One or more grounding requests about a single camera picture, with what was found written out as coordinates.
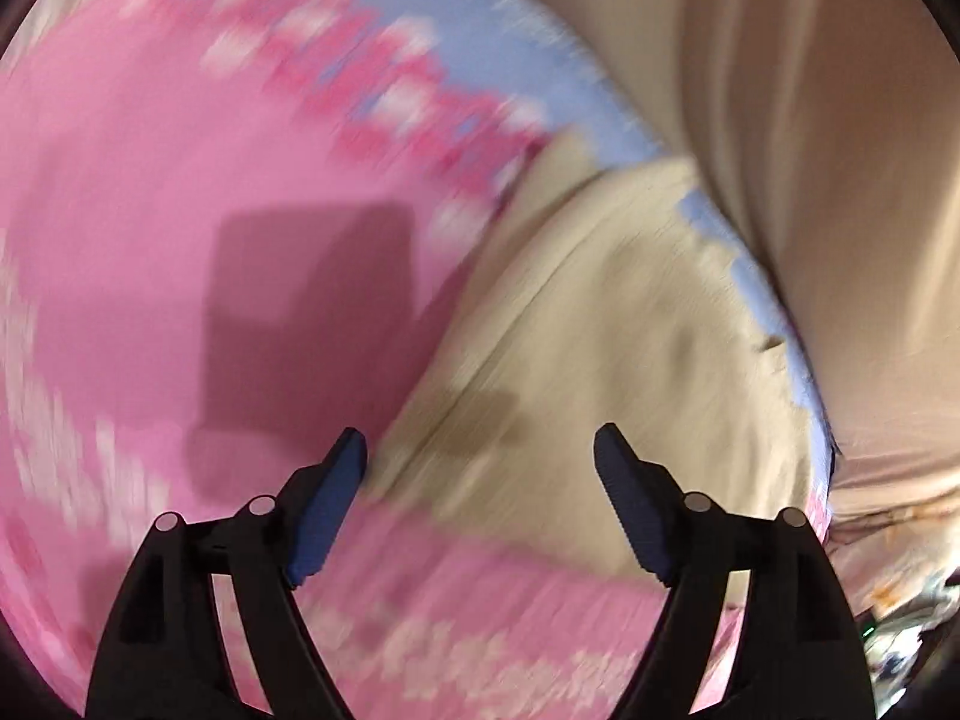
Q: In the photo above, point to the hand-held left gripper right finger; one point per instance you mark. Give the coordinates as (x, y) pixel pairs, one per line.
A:
(634, 506)

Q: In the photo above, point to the pink patterned blanket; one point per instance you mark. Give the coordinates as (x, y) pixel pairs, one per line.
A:
(187, 255)

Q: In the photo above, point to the beige small garment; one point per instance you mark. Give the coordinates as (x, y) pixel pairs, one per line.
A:
(592, 345)

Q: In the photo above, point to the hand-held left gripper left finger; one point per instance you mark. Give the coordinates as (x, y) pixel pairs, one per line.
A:
(330, 502)

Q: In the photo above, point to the beige bed sheet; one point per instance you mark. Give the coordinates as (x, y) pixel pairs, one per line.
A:
(817, 127)

